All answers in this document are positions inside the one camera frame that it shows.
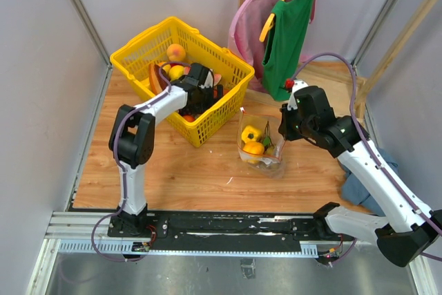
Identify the papaya slice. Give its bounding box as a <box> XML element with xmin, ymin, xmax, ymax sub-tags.
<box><xmin>148</xmin><ymin>63</ymin><xmax>170</xmax><ymax>95</ymax></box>

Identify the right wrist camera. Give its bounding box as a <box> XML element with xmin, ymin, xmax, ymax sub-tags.
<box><xmin>286</xmin><ymin>79</ymin><xmax>308</xmax><ymax>111</ymax></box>

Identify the longan fruit bunch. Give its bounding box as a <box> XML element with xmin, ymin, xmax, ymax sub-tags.
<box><xmin>259</xmin><ymin>121</ymin><xmax>279</xmax><ymax>169</ymax></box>

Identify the blue cloth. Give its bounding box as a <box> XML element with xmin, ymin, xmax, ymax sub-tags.
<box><xmin>337</xmin><ymin>149</ymin><xmax>398</xmax><ymax>217</ymax></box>

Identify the watermelon slice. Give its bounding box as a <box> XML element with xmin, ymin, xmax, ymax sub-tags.
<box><xmin>213</xmin><ymin>73</ymin><xmax>222</xmax><ymax>86</ymax></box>

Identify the yellow bell pepper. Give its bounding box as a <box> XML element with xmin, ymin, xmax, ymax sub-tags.
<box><xmin>240</xmin><ymin>125</ymin><xmax>263</xmax><ymax>144</ymax></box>

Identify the wooden clothes rack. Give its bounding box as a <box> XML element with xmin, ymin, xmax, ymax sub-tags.
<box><xmin>228</xmin><ymin>0</ymin><xmax>438</xmax><ymax>120</ymax></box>

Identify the clear zip top bag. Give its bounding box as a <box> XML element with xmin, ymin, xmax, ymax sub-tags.
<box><xmin>237</xmin><ymin>108</ymin><xmax>285</xmax><ymax>178</ymax></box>

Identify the yellow plastic basket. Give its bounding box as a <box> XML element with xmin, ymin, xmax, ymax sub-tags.
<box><xmin>109</xmin><ymin>16</ymin><xmax>256</xmax><ymax>149</ymax></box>

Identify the pink shirt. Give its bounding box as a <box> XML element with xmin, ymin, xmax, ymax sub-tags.
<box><xmin>227</xmin><ymin>0</ymin><xmax>317</xmax><ymax>93</ymax></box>

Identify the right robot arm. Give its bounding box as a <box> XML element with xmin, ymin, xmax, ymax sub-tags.
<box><xmin>278</xmin><ymin>80</ymin><xmax>441</xmax><ymax>267</ymax></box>

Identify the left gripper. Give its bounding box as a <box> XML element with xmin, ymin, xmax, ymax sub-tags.
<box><xmin>193</xmin><ymin>84</ymin><xmax>226</xmax><ymax>115</ymax></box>

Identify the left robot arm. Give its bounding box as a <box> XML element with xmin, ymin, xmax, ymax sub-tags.
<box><xmin>108</xmin><ymin>63</ymin><xmax>222</xmax><ymax>237</ymax></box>

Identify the peach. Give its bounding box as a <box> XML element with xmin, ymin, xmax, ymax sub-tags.
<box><xmin>166</xmin><ymin>44</ymin><xmax>186</xmax><ymax>62</ymax></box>

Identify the green shirt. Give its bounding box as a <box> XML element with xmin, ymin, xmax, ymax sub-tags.
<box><xmin>262</xmin><ymin>0</ymin><xmax>315</xmax><ymax>102</ymax></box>

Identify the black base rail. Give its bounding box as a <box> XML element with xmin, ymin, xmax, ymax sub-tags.
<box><xmin>107</xmin><ymin>209</ymin><xmax>355</xmax><ymax>258</ymax></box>

